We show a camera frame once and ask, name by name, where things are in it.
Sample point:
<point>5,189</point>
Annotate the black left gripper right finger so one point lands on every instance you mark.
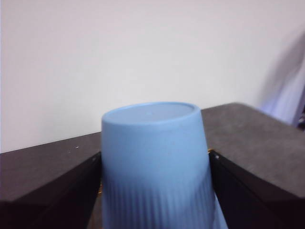
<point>250,202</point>

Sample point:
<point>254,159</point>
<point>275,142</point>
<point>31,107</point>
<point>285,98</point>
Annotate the blue ribbed plastic cup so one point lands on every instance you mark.
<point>155,155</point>

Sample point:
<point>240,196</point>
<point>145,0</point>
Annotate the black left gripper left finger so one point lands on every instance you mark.
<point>59,205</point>

